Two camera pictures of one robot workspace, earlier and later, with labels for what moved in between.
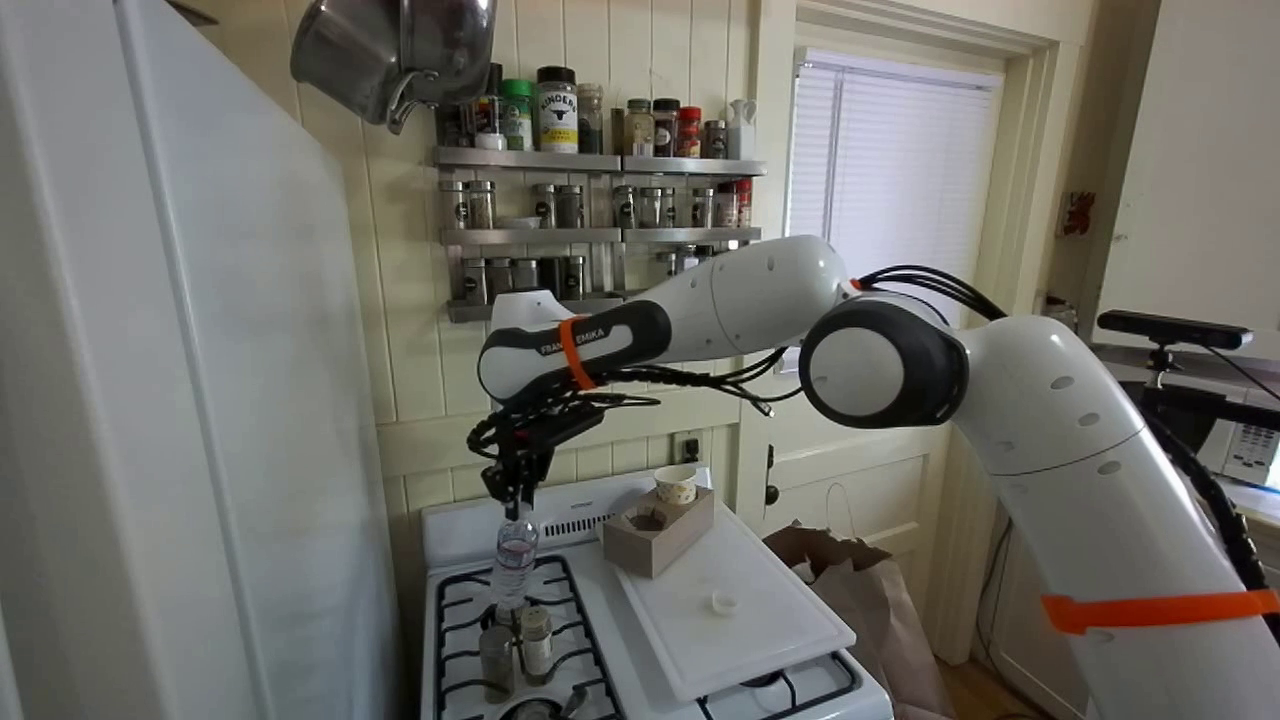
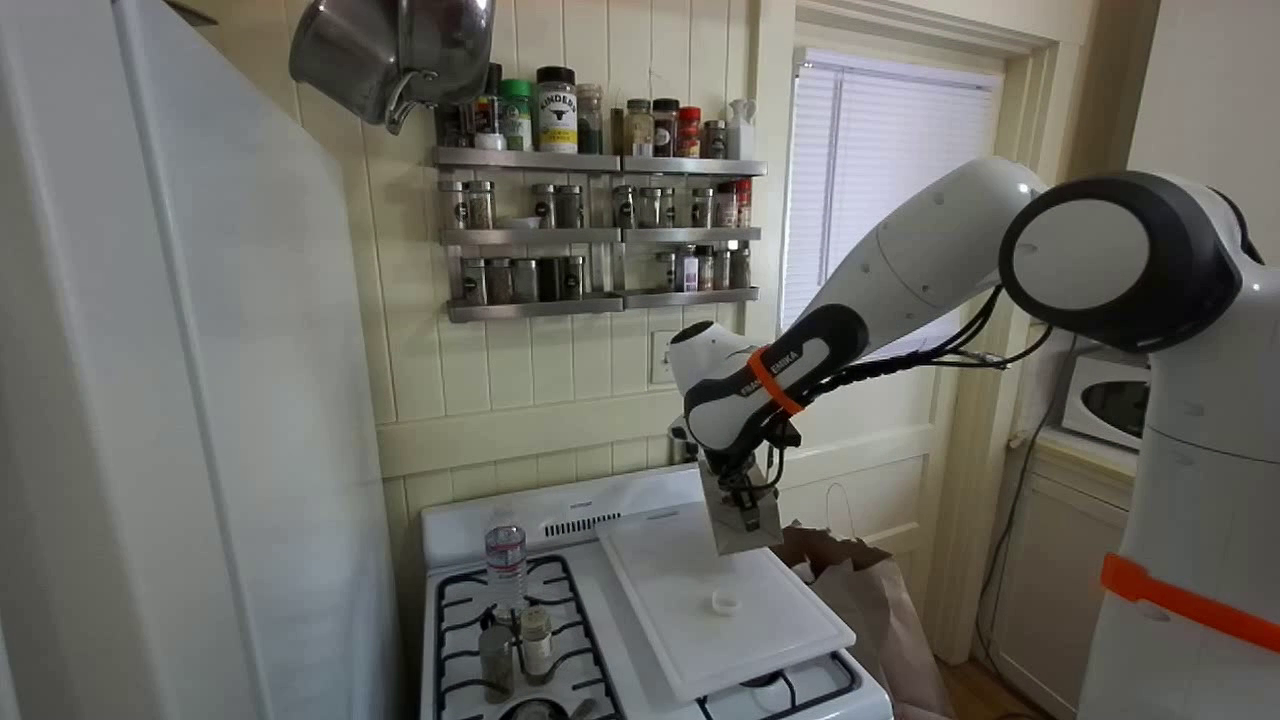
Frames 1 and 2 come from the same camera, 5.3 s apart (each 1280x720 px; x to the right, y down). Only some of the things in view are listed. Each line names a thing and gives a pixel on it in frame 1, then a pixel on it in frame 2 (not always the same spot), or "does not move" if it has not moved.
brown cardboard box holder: x=646 y=539 → x=733 y=520
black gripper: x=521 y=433 → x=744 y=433
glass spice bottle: x=534 y=630 does not move
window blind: x=895 y=165 does not move
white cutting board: x=733 y=615 does not move
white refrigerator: x=192 y=414 does not move
